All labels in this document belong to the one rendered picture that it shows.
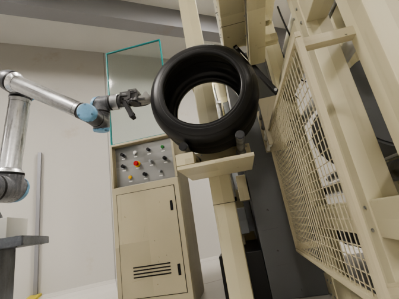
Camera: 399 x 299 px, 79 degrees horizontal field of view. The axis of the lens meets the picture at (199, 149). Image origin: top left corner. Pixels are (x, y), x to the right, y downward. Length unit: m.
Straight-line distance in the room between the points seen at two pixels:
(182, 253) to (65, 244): 2.27
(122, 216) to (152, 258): 0.38
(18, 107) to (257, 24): 1.45
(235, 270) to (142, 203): 0.87
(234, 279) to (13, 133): 1.49
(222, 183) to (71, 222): 2.74
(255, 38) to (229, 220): 1.07
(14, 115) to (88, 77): 2.95
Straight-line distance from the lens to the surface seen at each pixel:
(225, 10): 1.58
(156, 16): 4.07
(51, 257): 3.90
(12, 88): 1.70
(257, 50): 1.63
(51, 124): 4.27
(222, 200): 1.49
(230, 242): 1.49
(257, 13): 1.51
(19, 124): 1.76
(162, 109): 1.26
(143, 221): 1.96
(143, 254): 1.97
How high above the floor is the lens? 0.53
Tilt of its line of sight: 17 degrees up
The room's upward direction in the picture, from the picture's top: 9 degrees counter-clockwise
